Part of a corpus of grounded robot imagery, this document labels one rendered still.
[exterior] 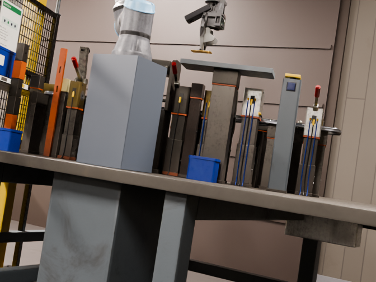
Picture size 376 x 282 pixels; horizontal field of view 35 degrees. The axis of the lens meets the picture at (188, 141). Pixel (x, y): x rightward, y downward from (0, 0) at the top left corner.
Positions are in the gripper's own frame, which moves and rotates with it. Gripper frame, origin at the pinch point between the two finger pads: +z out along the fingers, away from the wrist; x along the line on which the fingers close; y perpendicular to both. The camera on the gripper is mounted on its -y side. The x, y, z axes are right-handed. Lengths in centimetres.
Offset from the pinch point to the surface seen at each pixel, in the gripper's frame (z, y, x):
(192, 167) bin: 49, 9, -16
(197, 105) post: 22.7, -0.9, 8.6
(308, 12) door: -85, 6, 229
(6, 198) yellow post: 81, -123, 64
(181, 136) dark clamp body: 36.7, -6.0, 8.1
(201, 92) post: 17.2, 0.1, 8.3
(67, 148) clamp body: 49, -57, 7
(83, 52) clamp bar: 5, -58, 9
